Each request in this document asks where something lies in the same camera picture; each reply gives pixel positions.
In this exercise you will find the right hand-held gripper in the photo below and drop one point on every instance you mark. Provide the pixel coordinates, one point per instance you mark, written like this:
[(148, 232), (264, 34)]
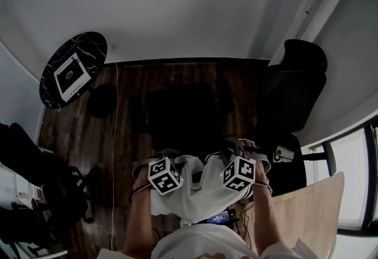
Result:
[(239, 175)]

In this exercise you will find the black window frame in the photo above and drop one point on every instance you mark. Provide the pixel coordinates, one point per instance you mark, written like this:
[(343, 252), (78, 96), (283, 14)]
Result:
[(366, 178)]

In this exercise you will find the white black-striped clothing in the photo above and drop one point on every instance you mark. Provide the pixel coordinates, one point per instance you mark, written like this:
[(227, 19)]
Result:
[(206, 192)]

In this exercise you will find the black padded armchair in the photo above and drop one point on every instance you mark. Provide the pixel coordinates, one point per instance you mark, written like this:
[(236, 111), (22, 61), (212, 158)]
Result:
[(291, 95)]

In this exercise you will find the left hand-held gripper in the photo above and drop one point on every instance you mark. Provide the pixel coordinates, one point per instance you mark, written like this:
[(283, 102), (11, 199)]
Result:
[(164, 176)]

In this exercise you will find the white box device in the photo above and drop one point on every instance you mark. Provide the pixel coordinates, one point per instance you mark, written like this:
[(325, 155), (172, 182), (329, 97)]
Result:
[(71, 76)]

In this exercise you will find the person's right forearm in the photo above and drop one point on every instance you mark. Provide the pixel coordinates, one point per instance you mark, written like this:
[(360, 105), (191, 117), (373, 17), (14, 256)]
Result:
[(267, 216)]

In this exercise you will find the person's left forearm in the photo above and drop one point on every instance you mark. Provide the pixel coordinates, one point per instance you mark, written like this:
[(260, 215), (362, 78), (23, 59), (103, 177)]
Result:
[(137, 222)]

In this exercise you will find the person's right hand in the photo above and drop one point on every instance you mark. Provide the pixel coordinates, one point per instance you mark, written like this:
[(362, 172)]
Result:
[(261, 170)]

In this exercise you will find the black stool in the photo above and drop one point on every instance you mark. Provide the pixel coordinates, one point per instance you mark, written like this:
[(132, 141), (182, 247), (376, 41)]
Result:
[(291, 175)]

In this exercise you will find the round black marble table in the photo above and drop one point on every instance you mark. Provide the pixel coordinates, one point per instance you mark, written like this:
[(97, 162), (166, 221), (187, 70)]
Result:
[(85, 45)]

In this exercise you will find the person's white shirt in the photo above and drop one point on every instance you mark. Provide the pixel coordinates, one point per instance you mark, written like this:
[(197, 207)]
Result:
[(203, 244)]

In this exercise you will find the black wrist band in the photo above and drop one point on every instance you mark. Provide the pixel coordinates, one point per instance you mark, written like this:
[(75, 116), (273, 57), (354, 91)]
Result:
[(263, 185)]

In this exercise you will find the light wooden desk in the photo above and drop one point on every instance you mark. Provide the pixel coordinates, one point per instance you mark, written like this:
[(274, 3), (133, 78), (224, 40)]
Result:
[(307, 216)]

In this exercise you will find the white smartphone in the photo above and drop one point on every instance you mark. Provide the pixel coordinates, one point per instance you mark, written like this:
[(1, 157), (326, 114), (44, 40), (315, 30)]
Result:
[(284, 153)]

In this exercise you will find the black chest device with screen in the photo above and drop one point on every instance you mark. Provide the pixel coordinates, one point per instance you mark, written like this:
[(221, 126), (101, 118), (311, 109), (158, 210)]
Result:
[(220, 218)]

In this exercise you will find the black swivel chair with wheels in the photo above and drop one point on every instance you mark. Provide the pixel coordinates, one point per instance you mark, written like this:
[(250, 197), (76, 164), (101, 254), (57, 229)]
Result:
[(44, 181)]

